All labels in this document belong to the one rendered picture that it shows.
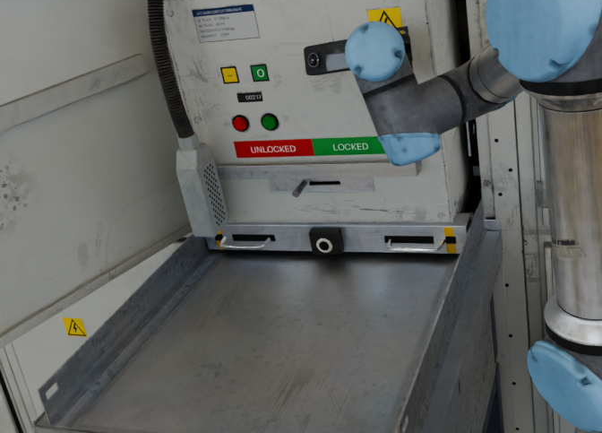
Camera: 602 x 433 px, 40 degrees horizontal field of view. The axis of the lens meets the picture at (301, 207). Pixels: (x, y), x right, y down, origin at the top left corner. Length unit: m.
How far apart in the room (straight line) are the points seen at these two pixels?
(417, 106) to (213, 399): 0.54
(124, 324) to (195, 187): 0.28
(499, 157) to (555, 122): 0.79
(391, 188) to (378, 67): 0.49
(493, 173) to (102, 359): 0.79
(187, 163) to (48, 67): 0.31
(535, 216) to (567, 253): 0.76
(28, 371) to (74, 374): 1.02
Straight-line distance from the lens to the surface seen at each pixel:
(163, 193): 1.80
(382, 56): 1.08
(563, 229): 0.88
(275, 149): 1.57
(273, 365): 1.35
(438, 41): 1.45
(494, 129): 1.59
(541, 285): 1.72
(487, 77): 1.11
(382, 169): 1.48
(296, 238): 1.64
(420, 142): 1.10
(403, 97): 1.10
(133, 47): 1.73
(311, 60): 1.30
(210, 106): 1.59
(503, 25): 0.80
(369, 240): 1.59
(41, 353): 2.34
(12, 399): 2.55
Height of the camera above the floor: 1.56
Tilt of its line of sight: 23 degrees down
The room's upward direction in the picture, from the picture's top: 10 degrees counter-clockwise
